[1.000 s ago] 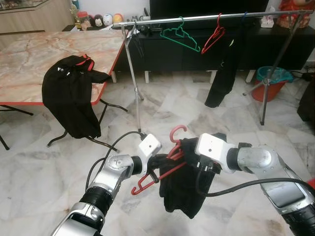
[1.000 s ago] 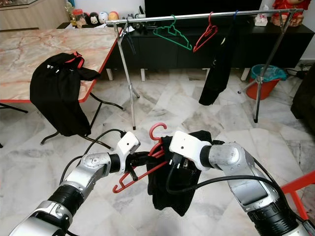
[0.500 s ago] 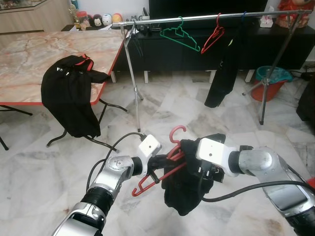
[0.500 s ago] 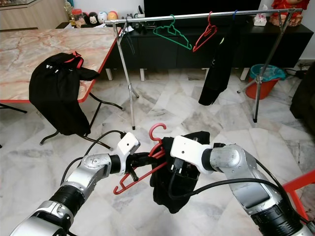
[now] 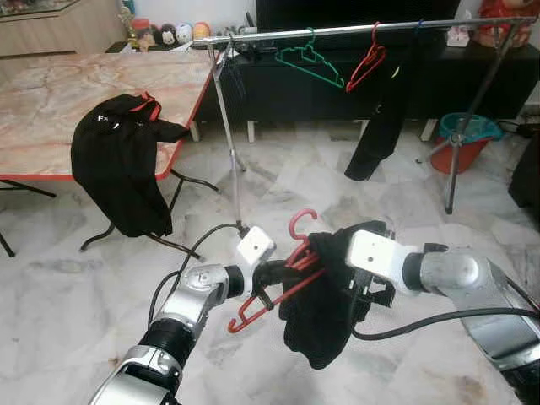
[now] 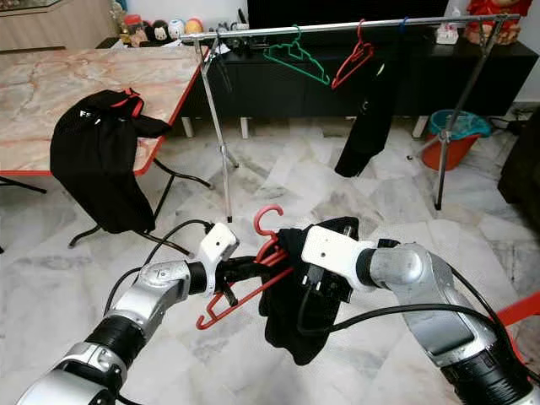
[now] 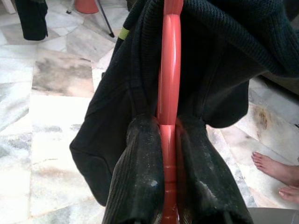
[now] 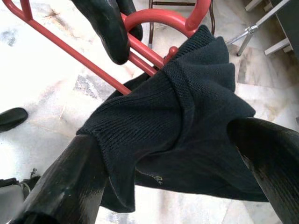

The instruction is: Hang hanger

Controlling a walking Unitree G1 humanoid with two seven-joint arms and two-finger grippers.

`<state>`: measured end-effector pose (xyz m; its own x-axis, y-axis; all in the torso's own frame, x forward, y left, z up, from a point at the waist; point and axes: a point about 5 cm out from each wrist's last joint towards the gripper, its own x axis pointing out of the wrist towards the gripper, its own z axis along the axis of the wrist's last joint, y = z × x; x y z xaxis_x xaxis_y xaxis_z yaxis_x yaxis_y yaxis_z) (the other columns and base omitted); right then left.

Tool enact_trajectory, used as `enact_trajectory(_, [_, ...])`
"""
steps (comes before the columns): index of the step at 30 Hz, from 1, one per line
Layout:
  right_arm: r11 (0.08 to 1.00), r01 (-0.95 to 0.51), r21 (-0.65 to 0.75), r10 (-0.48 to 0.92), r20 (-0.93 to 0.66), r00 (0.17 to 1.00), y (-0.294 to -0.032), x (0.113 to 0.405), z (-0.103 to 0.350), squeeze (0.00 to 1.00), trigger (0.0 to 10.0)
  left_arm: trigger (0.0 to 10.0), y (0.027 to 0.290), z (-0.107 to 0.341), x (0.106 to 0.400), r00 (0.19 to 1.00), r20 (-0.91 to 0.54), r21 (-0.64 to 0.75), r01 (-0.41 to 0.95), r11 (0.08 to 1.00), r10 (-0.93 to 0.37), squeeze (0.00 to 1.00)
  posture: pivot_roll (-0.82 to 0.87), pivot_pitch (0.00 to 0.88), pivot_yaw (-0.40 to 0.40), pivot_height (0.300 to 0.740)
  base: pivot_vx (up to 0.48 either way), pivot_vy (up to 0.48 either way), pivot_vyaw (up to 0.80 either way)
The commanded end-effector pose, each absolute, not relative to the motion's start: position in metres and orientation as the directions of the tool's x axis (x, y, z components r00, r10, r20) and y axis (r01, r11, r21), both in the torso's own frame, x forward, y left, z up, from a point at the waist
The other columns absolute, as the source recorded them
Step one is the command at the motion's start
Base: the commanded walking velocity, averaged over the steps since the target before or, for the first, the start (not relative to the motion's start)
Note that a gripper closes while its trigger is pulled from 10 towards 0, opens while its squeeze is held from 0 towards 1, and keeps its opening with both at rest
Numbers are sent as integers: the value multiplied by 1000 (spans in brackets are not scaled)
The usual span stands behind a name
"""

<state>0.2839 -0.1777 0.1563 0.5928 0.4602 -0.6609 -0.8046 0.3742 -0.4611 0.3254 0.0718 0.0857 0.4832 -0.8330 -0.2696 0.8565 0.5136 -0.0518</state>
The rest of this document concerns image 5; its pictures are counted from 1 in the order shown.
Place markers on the red plastic hanger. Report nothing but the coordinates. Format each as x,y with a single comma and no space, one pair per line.
377,51
292,226

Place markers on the black shirt red collar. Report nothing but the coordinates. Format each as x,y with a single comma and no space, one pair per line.
118,169

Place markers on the green plastic hanger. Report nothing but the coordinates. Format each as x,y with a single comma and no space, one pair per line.
311,51

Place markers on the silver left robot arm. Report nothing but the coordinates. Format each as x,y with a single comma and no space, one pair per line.
181,308

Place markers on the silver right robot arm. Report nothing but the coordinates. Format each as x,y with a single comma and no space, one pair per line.
472,278

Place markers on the blue plastic hanger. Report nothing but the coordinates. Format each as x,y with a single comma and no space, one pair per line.
417,27

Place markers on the black garment green logo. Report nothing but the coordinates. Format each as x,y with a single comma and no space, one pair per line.
384,135

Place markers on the red plastic bucket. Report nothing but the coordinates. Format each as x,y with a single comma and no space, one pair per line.
460,160

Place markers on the black TV console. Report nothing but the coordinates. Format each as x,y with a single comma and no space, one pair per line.
278,97

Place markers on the silver metal garment rack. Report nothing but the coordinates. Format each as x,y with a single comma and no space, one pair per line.
278,35

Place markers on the orange round plush toy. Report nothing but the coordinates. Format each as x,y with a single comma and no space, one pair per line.
202,31

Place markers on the white round plush toy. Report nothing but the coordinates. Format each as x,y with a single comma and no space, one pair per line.
184,32

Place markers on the black round plush toy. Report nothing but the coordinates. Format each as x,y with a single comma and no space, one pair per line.
167,35

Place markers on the white tissue box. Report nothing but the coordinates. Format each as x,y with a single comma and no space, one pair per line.
458,38

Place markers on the red lidded jar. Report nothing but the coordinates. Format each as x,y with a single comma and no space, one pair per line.
142,34

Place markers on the black television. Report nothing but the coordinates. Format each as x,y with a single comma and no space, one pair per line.
354,10

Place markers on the marble folding table red edge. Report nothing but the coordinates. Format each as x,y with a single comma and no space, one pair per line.
42,110

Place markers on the red laughing Buddha statue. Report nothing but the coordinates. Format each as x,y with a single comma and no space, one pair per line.
498,29

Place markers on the teal gold figurine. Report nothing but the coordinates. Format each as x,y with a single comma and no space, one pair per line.
127,13

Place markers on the light wooden cabinet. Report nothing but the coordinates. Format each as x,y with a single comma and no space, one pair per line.
59,34

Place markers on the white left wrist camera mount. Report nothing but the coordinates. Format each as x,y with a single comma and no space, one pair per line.
255,246

